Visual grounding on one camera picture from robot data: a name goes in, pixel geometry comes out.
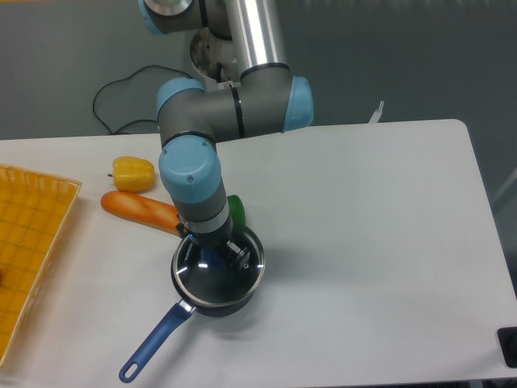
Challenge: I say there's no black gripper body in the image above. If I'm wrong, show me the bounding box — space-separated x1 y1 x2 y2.
175 213 233 259

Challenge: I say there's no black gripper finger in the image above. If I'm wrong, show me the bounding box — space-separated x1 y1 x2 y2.
226 240 250 270

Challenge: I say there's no glass lid with blue knob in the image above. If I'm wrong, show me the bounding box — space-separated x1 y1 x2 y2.
170 223 266 309

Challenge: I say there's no dark saucepan with blue handle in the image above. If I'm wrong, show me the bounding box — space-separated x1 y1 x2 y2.
119 294 253 383

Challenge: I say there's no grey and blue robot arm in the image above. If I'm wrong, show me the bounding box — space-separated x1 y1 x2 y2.
139 1 314 249

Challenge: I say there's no green bell pepper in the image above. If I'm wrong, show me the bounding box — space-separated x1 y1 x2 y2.
227 195 246 225

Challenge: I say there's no orange baguette bread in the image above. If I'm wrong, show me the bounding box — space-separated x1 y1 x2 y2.
100 191 180 236

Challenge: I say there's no yellow bell pepper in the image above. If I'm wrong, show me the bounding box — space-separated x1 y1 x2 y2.
111 156 156 192

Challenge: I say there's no black device at table edge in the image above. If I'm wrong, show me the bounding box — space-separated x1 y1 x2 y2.
497 327 517 369

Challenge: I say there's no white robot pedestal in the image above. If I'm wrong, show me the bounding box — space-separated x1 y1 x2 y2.
190 27 241 91

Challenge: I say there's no black cable on floor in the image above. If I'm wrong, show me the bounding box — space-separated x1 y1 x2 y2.
92 65 200 136

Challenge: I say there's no white table bracket right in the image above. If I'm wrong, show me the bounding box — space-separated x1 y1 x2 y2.
368 100 385 124

